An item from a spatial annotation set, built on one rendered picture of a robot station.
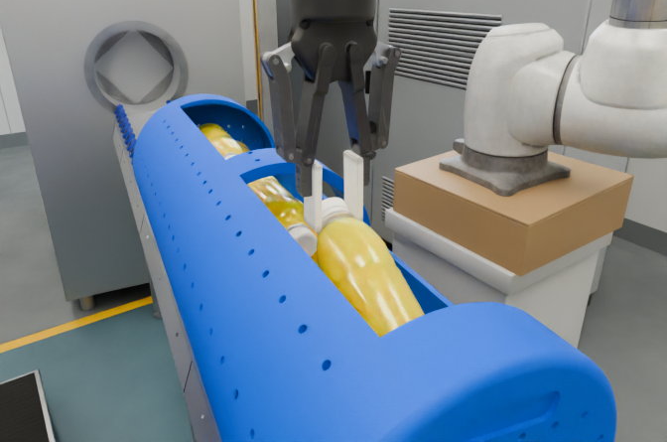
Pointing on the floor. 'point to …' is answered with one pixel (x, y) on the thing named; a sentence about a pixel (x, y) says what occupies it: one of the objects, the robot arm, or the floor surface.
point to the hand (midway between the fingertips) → (333, 191)
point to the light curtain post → (263, 19)
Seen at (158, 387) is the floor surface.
